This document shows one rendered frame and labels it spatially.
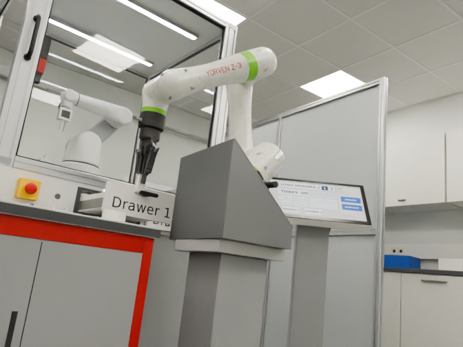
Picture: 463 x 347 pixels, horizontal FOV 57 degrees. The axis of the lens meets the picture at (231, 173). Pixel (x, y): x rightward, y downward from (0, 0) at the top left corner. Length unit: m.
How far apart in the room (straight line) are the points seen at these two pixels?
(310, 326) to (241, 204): 0.99
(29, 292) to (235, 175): 0.66
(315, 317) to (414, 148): 2.93
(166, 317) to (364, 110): 1.92
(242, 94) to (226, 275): 0.79
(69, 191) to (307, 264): 1.16
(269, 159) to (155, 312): 0.84
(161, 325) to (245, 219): 0.79
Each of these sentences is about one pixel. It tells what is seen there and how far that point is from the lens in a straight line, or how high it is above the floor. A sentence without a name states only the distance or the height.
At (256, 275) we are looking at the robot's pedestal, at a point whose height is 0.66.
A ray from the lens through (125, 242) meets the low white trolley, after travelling 1.20.
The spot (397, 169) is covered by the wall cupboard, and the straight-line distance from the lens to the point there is 4.82.
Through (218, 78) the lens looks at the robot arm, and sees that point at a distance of 1.59.
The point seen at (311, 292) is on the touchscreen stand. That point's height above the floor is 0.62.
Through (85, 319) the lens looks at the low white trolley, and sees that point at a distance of 1.18.
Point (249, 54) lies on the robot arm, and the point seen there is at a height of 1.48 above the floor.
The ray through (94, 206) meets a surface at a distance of 1.64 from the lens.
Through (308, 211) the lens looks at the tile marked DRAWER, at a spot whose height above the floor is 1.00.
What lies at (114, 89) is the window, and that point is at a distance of 1.95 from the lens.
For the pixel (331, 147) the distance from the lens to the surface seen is 3.19.
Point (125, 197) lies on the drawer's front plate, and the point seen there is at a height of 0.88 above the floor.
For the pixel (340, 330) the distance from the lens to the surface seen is 2.94.
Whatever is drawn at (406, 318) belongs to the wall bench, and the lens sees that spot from 4.17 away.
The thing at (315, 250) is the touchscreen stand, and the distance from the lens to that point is 2.19.
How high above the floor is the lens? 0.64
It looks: 14 degrees up
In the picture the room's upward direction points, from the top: 6 degrees clockwise
